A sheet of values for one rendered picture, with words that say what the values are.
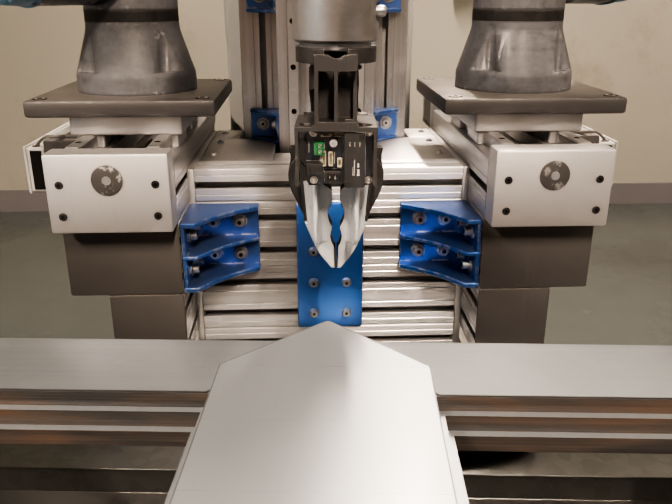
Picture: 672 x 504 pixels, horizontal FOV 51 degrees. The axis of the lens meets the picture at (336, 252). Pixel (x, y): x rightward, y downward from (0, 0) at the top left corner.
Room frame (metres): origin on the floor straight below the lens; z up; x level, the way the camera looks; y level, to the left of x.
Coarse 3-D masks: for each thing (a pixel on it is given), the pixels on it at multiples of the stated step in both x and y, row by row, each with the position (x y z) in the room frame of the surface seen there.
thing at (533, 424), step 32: (0, 416) 0.49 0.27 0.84; (32, 416) 0.49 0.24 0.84; (64, 416) 0.49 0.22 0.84; (96, 416) 0.49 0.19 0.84; (128, 416) 0.49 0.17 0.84; (160, 416) 0.49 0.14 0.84; (192, 416) 0.49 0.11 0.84; (448, 416) 0.48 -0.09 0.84; (480, 416) 0.48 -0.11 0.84; (512, 416) 0.48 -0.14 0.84; (544, 416) 0.48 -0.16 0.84; (576, 416) 0.48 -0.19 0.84; (608, 416) 0.48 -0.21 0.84; (640, 416) 0.48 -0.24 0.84; (448, 448) 0.44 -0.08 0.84; (480, 448) 0.48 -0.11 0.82; (512, 448) 0.47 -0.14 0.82; (544, 448) 0.47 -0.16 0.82; (576, 448) 0.47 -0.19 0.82; (608, 448) 0.47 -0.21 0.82; (640, 448) 0.47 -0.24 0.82
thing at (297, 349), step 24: (288, 336) 0.59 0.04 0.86; (312, 336) 0.59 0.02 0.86; (336, 336) 0.59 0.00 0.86; (360, 336) 0.59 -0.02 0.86; (240, 360) 0.54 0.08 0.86; (264, 360) 0.54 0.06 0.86; (288, 360) 0.54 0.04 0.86; (312, 360) 0.54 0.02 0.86; (336, 360) 0.54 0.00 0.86; (360, 360) 0.54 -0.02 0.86; (384, 360) 0.54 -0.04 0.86; (408, 360) 0.54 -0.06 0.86
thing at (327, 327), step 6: (318, 324) 0.62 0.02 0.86; (324, 324) 0.62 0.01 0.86; (330, 324) 0.62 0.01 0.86; (336, 324) 0.62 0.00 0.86; (306, 330) 0.60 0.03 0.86; (312, 330) 0.60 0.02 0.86; (318, 330) 0.60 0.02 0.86; (324, 330) 0.60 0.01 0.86; (330, 330) 0.60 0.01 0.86; (336, 330) 0.60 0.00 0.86; (342, 330) 0.60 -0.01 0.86; (348, 330) 0.60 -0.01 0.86
